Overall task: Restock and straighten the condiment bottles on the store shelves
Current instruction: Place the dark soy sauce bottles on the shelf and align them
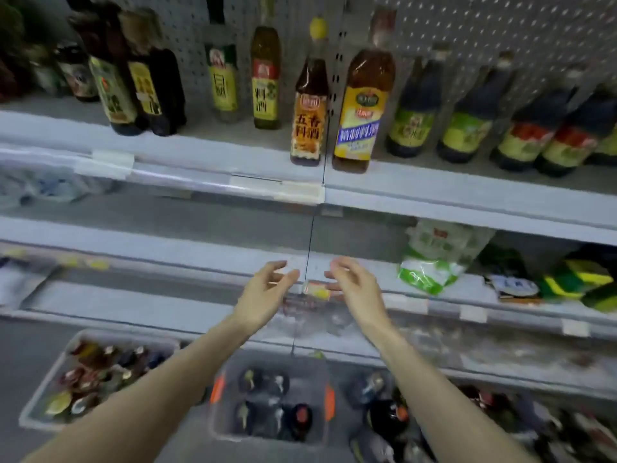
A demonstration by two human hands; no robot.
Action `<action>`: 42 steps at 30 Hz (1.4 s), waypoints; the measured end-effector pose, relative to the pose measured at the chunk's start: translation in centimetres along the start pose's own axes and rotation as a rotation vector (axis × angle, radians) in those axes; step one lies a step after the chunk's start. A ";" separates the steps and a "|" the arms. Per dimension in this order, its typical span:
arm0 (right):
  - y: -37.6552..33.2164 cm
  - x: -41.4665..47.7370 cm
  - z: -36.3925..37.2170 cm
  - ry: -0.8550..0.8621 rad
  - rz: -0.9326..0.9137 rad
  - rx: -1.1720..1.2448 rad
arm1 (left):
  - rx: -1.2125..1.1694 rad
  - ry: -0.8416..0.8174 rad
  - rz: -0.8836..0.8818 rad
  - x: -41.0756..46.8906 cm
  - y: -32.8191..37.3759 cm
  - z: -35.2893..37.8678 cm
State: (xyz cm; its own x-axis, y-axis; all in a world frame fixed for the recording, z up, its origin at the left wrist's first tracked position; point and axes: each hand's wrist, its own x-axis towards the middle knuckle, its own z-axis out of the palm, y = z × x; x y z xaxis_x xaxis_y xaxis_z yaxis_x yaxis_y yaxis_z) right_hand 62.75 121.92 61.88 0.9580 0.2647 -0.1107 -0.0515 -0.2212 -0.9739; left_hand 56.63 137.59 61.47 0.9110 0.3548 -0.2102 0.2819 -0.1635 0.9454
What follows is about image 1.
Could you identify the large amber cooking wine jug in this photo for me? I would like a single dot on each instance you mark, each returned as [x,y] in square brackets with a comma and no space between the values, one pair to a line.
[359,125]

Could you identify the dark bottle orange label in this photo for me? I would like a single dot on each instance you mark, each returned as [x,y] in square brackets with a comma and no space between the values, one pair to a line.
[309,125]

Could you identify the soy sauce bottle red cap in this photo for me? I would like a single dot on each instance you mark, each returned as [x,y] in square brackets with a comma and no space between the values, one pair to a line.
[301,421]

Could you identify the group of bottles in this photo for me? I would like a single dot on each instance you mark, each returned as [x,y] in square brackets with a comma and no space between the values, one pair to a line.
[381,419]

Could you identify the white metal store shelving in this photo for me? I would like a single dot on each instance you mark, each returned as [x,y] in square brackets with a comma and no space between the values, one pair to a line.
[463,193]

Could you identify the person's right hand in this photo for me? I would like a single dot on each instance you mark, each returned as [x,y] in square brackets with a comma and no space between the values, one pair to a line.
[362,302]

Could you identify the person's right forearm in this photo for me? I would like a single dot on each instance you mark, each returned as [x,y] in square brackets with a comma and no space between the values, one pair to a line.
[453,414]

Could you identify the grey floor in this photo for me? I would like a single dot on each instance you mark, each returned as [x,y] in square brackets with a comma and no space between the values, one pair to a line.
[12,371]

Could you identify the pack of clear empty bottles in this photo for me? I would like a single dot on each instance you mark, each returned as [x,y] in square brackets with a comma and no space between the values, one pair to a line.
[501,347]

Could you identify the dark-lidded glass jar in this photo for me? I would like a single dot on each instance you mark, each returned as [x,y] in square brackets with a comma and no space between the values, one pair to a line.
[75,77]

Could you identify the blue white plastic bags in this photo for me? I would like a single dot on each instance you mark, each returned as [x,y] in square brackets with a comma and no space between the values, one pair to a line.
[48,186]

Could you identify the white green bag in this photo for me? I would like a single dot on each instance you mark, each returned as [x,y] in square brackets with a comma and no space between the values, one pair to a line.
[439,255]

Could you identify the dark bottle red yellow label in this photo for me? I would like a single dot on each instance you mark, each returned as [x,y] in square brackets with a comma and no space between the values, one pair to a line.
[574,144]
[525,139]

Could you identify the person's left hand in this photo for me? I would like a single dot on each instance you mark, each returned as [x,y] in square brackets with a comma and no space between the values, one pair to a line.
[258,303]

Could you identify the dark bottle with green label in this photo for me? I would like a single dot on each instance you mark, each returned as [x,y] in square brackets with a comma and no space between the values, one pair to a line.
[468,130]
[413,125]

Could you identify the amber bottle yellow red label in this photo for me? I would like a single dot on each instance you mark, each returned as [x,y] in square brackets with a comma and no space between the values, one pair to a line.
[265,91]

